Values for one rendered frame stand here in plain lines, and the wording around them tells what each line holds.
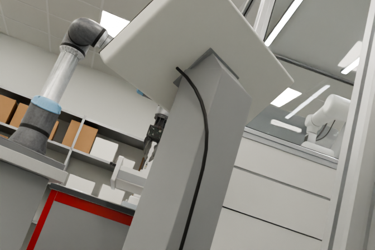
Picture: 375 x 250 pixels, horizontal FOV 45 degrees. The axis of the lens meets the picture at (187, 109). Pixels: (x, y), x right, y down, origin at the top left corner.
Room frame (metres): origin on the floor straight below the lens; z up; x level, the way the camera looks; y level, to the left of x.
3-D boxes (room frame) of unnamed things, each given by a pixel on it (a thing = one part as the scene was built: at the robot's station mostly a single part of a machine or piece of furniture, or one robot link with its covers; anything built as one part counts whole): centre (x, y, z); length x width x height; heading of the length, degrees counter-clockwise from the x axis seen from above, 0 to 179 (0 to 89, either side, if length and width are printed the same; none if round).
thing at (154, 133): (2.02, 0.10, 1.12); 0.09 x 0.08 x 0.12; 175
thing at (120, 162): (2.05, 0.21, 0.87); 0.29 x 0.02 x 0.11; 3
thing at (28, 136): (1.71, 0.52, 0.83); 0.15 x 0.15 x 0.10
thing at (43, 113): (1.73, 0.52, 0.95); 0.13 x 0.12 x 0.14; 19
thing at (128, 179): (2.06, 0.00, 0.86); 0.40 x 0.26 x 0.06; 93
